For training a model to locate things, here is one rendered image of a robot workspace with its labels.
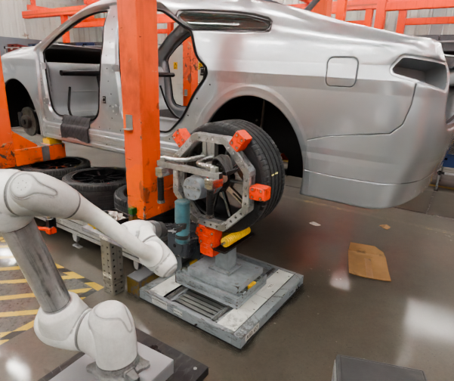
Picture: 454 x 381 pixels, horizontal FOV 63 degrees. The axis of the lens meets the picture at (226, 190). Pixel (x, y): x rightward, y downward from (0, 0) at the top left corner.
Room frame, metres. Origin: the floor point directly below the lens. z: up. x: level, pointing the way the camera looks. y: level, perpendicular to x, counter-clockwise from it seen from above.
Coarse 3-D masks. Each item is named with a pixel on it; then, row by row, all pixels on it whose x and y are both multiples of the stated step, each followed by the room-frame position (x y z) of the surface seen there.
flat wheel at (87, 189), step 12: (96, 168) 3.52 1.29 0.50; (108, 168) 3.54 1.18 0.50; (120, 168) 3.55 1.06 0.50; (72, 180) 3.08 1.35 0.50; (84, 180) 3.18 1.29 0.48; (96, 180) 3.19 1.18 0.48; (108, 180) 3.22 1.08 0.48; (120, 180) 3.13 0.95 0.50; (84, 192) 2.95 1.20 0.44; (96, 192) 2.96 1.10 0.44; (108, 192) 2.99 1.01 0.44; (96, 204) 2.95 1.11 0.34; (108, 204) 2.99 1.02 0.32
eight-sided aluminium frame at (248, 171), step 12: (204, 132) 2.08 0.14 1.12; (192, 144) 2.07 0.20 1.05; (228, 144) 1.92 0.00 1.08; (180, 156) 2.11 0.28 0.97; (240, 156) 1.89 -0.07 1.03; (240, 168) 1.88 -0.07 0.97; (252, 168) 1.88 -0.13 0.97; (180, 180) 2.17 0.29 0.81; (252, 180) 1.88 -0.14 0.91; (180, 192) 2.13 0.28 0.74; (192, 204) 2.12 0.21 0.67; (252, 204) 1.88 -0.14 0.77; (192, 216) 2.06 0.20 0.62; (204, 216) 2.06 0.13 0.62; (240, 216) 1.87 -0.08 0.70; (216, 228) 1.96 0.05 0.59; (228, 228) 1.97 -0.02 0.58
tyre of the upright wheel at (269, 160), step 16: (208, 128) 2.10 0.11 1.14; (224, 128) 2.04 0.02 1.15; (240, 128) 2.03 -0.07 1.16; (256, 128) 2.14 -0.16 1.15; (256, 144) 1.96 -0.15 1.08; (272, 144) 2.08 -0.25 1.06; (256, 160) 1.92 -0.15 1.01; (272, 160) 1.98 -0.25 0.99; (256, 176) 1.92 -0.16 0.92; (272, 176) 1.94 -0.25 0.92; (272, 192) 1.93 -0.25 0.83; (256, 208) 1.91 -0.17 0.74; (272, 208) 2.02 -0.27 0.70; (240, 224) 1.96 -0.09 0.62
